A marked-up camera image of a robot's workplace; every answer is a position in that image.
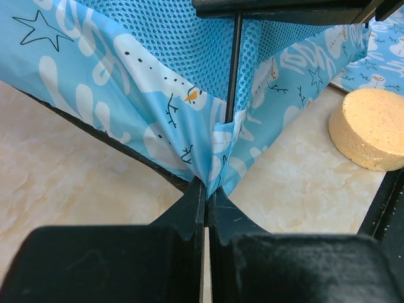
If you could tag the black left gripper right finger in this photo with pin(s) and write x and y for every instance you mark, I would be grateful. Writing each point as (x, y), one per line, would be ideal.
(249, 264)

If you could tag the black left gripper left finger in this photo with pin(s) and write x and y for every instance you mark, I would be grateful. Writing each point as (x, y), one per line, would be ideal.
(158, 262)

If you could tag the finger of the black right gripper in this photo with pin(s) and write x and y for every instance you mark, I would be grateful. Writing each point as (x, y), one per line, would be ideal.
(305, 12)

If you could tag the thin black tent pole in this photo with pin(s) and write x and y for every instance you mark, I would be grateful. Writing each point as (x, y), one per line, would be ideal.
(234, 63)

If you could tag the blue patterned pet tent fabric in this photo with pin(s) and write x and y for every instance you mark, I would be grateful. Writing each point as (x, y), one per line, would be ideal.
(154, 76)

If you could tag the blue patterned tent mat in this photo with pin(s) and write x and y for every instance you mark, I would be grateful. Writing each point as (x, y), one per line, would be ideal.
(382, 68)

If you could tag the orange round lid jar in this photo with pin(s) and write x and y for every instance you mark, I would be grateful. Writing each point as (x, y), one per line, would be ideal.
(367, 128)

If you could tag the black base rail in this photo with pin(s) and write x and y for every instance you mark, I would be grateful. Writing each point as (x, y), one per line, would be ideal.
(384, 218)

